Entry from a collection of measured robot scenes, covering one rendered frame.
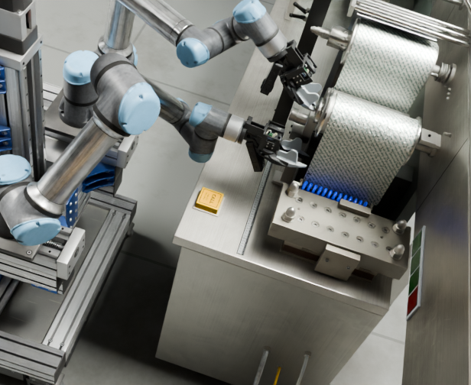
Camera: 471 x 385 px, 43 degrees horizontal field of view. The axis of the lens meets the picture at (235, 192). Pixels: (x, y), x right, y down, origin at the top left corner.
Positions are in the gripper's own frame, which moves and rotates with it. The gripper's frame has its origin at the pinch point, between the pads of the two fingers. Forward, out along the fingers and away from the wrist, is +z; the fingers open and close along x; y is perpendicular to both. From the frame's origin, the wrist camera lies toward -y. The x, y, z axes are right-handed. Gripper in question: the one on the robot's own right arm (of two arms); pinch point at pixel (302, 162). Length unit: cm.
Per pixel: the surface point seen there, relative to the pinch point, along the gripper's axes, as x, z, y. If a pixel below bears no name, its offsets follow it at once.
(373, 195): 0.3, 23.4, -2.4
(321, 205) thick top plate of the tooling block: -7.4, 9.9, -6.6
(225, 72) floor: 173, -51, -103
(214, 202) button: -10.9, -20.0, -18.6
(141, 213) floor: 49, -55, -110
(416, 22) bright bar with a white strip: 32, 15, 37
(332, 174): -0.2, 9.6, 0.0
